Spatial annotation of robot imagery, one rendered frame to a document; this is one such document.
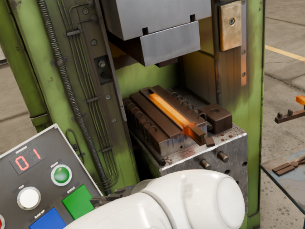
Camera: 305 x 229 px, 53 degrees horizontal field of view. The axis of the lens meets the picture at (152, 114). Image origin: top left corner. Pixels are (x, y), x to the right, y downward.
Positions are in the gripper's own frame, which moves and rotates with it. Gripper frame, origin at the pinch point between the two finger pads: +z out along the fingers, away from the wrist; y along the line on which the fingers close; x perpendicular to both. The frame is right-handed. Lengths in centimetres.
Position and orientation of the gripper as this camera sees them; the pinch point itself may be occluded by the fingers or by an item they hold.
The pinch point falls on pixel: (100, 203)
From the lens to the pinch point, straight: 78.5
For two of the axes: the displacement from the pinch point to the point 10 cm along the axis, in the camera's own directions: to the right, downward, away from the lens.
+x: -5.1, -8.5, -1.2
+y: 6.4, -4.7, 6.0
